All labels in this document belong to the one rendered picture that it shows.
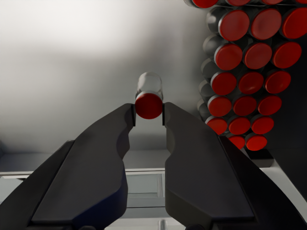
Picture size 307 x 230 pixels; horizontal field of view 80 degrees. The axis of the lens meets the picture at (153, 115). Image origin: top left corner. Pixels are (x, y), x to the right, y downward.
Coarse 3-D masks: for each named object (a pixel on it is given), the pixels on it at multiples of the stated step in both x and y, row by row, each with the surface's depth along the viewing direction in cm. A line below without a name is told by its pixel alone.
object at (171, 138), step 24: (168, 120) 10; (192, 120) 10; (168, 144) 10; (192, 144) 8; (216, 144) 8; (168, 168) 7; (192, 168) 7; (216, 168) 7; (168, 192) 6; (192, 192) 6; (216, 192) 6; (240, 192) 6; (192, 216) 6; (216, 216) 6; (240, 216) 6
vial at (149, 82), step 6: (150, 72) 16; (144, 78) 15; (150, 78) 15; (156, 78) 15; (138, 84) 15; (144, 84) 14; (150, 84) 14; (156, 84) 14; (138, 90) 14; (144, 90) 14; (150, 90) 13; (156, 90) 14; (162, 90) 15; (138, 96) 13; (162, 96) 14
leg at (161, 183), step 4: (160, 176) 120; (160, 180) 117; (160, 184) 115; (164, 184) 117; (160, 188) 112; (164, 188) 114; (160, 192) 110; (164, 192) 111; (160, 196) 108; (164, 196) 109; (160, 220) 96; (164, 220) 96; (160, 224) 95; (164, 224) 95; (160, 228) 93; (164, 228) 93
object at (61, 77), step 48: (0, 0) 16; (48, 0) 16; (96, 0) 16; (144, 0) 16; (0, 48) 18; (48, 48) 18; (96, 48) 18; (144, 48) 18; (192, 48) 18; (0, 96) 21; (48, 96) 21; (96, 96) 21; (192, 96) 21; (0, 144) 25; (48, 144) 25; (144, 144) 25
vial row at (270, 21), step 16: (256, 0) 13; (272, 0) 12; (256, 16) 13; (272, 16) 13; (256, 32) 13; (272, 32) 13; (256, 48) 14; (240, 64) 17; (256, 64) 15; (240, 80) 16; (256, 80) 15; (240, 96) 17; (240, 112) 17; (240, 128) 18; (240, 144) 19
